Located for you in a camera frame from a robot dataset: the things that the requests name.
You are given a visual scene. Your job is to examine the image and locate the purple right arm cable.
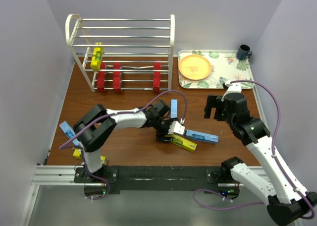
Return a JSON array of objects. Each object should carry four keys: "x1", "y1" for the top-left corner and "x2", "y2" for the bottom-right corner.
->
[{"x1": 193, "y1": 80, "x2": 317, "y2": 220}]

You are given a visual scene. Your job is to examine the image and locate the dark blue mug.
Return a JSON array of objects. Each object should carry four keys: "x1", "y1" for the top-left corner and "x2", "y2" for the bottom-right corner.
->
[{"x1": 236, "y1": 45, "x2": 253, "y2": 60}]

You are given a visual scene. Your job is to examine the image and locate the blue toothpaste box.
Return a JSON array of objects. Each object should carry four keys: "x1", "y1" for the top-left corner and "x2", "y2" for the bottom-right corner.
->
[
  {"x1": 59, "y1": 121, "x2": 81, "y2": 148},
  {"x1": 170, "y1": 99, "x2": 178, "y2": 118},
  {"x1": 185, "y1": 129, "x2": 219, "y2": 144}
]

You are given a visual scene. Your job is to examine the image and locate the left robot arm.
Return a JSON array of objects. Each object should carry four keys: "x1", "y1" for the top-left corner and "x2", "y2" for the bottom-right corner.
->
[{"x1": 73, "y1": 100, "x2": 176, "y2": 182}]

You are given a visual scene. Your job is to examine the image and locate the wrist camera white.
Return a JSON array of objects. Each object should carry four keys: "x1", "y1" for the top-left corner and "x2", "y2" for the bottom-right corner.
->
[
  {"x1": 168, "y1": 121, "x2": 185, "y2": 135},
  {"x1": 221, "y1": 80, "x2": 242, "y2": 102}
]

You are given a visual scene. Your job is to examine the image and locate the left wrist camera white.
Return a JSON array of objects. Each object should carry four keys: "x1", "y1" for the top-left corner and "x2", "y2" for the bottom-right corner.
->
[{"x1": 168, "y1": 121, "x2": 185, "y2": 135}]

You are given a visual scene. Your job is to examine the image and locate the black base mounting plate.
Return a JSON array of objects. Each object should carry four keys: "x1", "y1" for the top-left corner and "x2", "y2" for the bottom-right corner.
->
[{"x1": 73, "y1": 165, "x2": 241, "y2": 196}]

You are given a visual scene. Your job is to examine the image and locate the floral serving tray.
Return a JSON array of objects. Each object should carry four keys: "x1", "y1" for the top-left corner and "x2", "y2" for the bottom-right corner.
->
[{"x1": 178, "y1": 50, "x2": 253, "y2": 89}]

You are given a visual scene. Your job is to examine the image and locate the red toothpaste box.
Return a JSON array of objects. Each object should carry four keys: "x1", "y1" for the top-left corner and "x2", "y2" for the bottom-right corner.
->
[
  {"x1": 112, "y1": 62, "x2": 122, "y2": 93},
  {"x1": 153, "y1": 62, "x2": 161, "y2": 93},
  {"x1": 96, "y1": 62, "x2": 106, "y2": 92}
]

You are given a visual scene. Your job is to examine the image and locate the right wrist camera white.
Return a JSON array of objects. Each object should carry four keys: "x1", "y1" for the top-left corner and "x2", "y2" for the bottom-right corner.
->
[{"x1": 221, "y1": 80, "x2": 242, "y2": 102}]

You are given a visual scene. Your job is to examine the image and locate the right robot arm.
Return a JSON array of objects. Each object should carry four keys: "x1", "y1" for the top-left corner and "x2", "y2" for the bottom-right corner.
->
[{"x1": 204, "y1": 93, "x2": 317, "y2": 226}]

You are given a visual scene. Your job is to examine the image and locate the yellow toothpaste box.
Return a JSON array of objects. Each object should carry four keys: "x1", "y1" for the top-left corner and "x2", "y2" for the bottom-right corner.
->
[
  {"x1": 72, "y1": 149, "x2": 107, "y2": 165},
  {"x1": 166, "y1": 134, "x2": 197, "y2": 152},
  {"x1": 90, "y1": 42, "x2": 104, "y2": 72}
]

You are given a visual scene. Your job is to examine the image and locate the orange plate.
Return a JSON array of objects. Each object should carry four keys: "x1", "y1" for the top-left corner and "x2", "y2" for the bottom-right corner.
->
[{"x1": 178, "y1": 55, "x2": 212, "y2": 81}]

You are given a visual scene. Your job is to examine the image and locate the aluminium rail frame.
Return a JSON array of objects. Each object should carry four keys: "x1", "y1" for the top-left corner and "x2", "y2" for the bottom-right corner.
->
[{"x1": 20, "y1": 166, "x2": 274, "y2": 226}]

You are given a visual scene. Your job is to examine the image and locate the white metal shelf rack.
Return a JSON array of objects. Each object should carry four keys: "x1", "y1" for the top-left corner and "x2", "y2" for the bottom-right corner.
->
[{"x1": 65, "y1": 14, "x2": 175, "y2": 92}]

